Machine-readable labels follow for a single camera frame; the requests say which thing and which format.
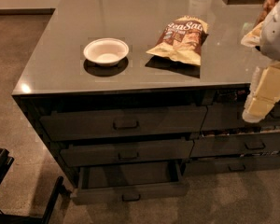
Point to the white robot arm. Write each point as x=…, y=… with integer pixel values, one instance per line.
x=269, y=43

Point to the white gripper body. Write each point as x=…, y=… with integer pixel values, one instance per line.
x=276, y=32

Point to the dark kitchen island cabinet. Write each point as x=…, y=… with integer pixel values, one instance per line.
x=58, y=77

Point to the white paper bowl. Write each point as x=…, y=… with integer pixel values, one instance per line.
x=106, y=51

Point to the sea salt chips bag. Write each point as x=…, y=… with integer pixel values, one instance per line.
x=182, y=40

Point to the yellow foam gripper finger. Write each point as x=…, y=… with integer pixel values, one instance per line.
x=252, y=38

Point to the dark drawer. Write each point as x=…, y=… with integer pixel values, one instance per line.
x=224, y=116
x=123, y=122
x=218, y=166
x=242, y=144
x=156, y=150
x=129, y=182

